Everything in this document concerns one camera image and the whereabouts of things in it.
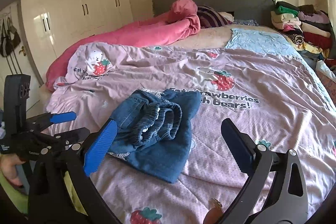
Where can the pink fleece blanket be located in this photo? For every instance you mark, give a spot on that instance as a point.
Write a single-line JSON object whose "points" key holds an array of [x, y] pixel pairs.
{"points": [[180, 22]]}

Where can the pile of folded clothes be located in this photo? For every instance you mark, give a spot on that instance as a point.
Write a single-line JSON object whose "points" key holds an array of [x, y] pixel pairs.
{"points": [[308, 30]]}

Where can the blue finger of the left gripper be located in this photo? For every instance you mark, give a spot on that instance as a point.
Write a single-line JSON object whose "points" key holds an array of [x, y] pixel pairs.
{"points": [[45, 120]]}

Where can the blue denim pants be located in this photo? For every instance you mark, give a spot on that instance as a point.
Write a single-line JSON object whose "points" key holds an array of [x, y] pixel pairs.
{"points": [[154, 131]]}

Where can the light blue blanket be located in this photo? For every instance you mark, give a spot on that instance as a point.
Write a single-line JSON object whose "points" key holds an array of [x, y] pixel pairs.
{"points": [[260, 39]]}

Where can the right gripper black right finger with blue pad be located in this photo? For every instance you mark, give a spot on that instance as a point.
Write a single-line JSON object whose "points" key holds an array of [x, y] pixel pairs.
{"points": [[275, 190]]}

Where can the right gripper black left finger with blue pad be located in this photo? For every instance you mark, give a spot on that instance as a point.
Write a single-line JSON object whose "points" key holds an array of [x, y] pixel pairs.
{"points": [[61, 190]]}

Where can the left hand red nails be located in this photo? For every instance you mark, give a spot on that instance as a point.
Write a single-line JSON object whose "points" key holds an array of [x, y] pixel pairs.
{"points": [[8, 168]]}

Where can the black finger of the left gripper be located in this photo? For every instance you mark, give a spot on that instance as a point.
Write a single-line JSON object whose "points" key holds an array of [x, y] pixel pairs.
{"points": [[73, 136]]}

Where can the green fleece sleeve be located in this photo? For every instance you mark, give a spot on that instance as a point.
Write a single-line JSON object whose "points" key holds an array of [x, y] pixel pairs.
{"points": [[20, 199]]}

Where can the white door with handle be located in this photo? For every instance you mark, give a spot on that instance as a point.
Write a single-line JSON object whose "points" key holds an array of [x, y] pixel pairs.
{"points": [[18, 63]]}

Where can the striped purple pillow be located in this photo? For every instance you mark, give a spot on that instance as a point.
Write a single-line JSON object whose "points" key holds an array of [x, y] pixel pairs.
{"points": [[210, 18]]}

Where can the hanging bags on door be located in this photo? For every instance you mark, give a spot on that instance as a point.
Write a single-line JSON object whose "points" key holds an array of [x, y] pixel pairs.
{"points": [[10, 38]]}

